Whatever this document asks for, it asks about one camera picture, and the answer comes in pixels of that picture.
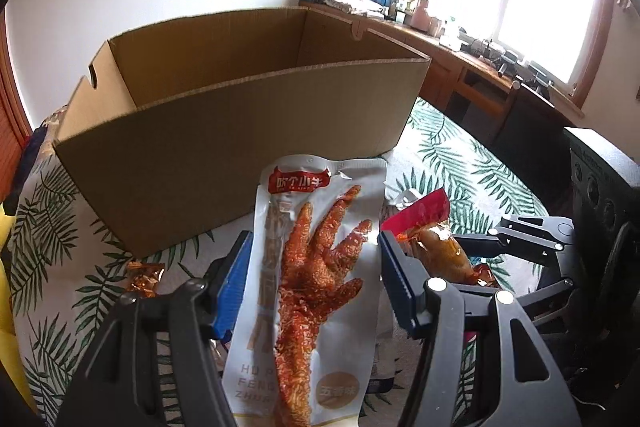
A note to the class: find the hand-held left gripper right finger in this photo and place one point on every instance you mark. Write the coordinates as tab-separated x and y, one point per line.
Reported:
400	277

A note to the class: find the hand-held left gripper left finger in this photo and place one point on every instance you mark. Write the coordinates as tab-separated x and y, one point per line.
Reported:
235	287

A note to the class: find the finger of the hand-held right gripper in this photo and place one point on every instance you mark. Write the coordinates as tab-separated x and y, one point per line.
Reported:
525	232
550	292

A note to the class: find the red snack packet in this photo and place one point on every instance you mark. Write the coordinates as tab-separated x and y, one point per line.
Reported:
420	217

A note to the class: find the white chicken foot snack packet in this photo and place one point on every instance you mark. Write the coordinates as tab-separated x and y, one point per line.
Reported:
300	307

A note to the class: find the brown cardboard box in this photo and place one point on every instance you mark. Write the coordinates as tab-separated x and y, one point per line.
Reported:
200	157

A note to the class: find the small white snack packet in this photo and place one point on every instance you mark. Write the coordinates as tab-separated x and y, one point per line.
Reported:
407	198

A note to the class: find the small amber snack packet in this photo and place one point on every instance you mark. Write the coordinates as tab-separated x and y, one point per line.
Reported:
145	279

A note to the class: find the green leaf print bedsheet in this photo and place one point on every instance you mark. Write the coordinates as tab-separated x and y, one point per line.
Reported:
450	157

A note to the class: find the black chair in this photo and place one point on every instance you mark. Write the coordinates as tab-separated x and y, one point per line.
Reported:
530	114

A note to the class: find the black desk gadget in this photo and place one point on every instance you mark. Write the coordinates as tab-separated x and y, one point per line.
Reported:
510	59
540	74

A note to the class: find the wooden desk cabinet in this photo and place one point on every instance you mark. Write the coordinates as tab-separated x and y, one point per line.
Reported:
440	67

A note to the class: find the yellow plush toy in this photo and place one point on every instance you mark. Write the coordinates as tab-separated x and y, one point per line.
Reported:
7	297

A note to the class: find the pink bottle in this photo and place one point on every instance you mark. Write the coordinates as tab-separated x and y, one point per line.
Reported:
422	14

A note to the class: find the dark blue cloth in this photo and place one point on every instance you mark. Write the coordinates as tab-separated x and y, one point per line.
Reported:
32	157

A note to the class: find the floral blanket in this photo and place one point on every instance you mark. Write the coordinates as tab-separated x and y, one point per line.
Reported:
52	122

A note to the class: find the folded patterned cloth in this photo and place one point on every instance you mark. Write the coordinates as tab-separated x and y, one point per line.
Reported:
350	2

